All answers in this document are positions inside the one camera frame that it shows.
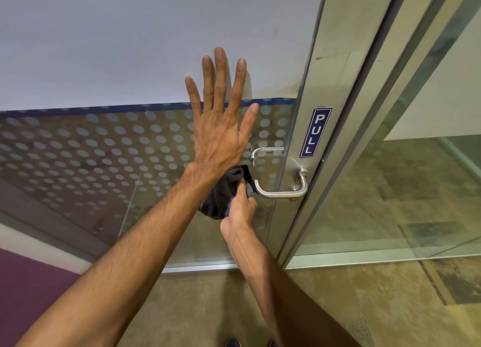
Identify clear glass side panel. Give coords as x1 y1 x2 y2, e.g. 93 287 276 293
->
293 5 481 257

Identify person's left forearm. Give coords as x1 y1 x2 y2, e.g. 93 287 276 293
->
15 161 223 347

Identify person's right hand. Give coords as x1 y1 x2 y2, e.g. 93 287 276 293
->
220 178 258 242

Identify frosted dotted glass door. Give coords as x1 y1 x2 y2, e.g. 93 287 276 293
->
0 0 400 274

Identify blue door sign sticker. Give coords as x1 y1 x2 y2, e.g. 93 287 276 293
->
299 106 333 159

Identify person's left hand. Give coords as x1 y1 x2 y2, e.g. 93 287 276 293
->
184 47 260 172

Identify silver lever door handle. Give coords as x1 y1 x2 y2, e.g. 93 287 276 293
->
250 147 285 168
254 166 310 199

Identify dark grey cleaning cloth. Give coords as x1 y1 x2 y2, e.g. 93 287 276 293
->
198 164 256 220

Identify aluminium door frame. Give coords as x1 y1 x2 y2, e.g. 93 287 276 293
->
277 0 481 270

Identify person's right forearm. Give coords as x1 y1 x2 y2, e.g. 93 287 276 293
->
222 223 362 347

